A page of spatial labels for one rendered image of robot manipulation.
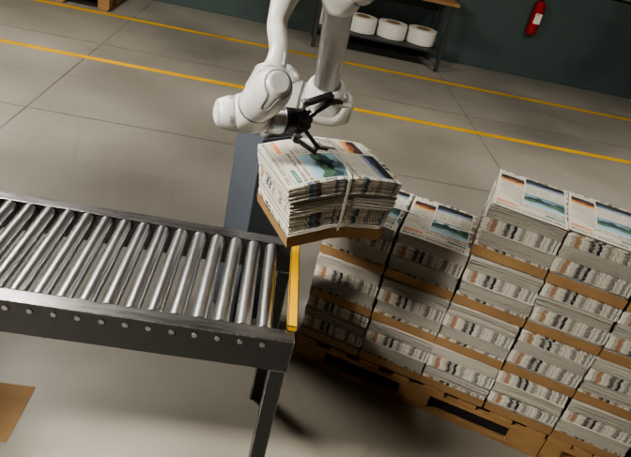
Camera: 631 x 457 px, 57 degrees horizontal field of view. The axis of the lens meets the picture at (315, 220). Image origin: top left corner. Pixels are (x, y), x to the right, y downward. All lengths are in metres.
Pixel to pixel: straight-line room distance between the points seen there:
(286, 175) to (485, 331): 1.14
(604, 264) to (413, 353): 0.86
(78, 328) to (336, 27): 1.26
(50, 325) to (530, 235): 1.63
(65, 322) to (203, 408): 0.95
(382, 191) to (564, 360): 1.09
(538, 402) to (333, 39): 1.67
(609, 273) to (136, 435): 1.86
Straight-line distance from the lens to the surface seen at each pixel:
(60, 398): 2.62
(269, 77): 1.52
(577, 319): 2.46
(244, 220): 2.62
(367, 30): 8.22
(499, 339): 2.51
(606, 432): 2.79
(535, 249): 2.31
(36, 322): 1.84
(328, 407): 2.68
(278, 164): 1.83
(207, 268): 1.94
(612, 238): 2.34
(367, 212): 1.91
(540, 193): 2.47
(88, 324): 1.79
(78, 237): 2.06
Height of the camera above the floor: 1.95
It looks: 30 degrees down
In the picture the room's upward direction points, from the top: 13 degrees clockwise
